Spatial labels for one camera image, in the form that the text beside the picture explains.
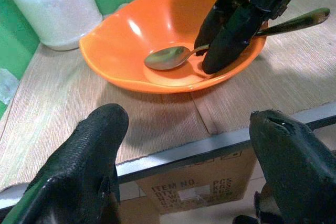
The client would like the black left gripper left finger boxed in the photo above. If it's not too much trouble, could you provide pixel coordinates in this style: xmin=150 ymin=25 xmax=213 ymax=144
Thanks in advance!
xmin=0 ymin=103 xmax=130 ymax=224

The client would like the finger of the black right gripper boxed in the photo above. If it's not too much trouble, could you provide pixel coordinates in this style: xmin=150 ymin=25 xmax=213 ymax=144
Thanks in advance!
xmin=195 ymin=0 xmax=237 ymax=57
xmin=201 ymin=5 xmax=266 ymax=76

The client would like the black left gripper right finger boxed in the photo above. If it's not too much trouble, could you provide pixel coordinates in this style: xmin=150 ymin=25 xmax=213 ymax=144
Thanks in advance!
xmin=254 ymin=109 xmax=336 ymax=224

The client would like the metal spoon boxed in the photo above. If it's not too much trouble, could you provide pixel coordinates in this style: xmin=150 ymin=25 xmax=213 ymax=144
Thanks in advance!
xmin=144 ymin=7 xmax=331 ymax=71

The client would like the beige woven placemat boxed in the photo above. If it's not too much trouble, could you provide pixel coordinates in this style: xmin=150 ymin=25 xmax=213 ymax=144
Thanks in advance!
xmin=190 ymin=0 xmax=336 ymax=134

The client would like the orange bowl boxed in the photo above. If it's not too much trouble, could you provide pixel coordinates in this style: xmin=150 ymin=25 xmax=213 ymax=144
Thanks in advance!
xmin=78 ymin=0 xmax=268 ymax=94

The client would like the printed cardboard box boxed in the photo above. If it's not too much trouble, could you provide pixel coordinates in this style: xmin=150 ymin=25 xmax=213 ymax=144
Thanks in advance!
xmin=119 ymin=147 xmax=259 ymax=224

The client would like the translucent plastic object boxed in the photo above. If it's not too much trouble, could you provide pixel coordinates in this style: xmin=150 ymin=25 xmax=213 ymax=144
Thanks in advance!
xmin=0 ymin=68 xmax=20 ymax=105

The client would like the frosted white jar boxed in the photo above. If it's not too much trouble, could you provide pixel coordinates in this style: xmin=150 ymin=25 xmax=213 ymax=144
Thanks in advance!
xmin=4 ymin=0 xmax=103 ymax=51

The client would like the black metal table frame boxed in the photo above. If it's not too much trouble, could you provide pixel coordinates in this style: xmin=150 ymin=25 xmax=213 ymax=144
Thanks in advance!
xmin=0 ymin=102 xmax=336 ymax=210

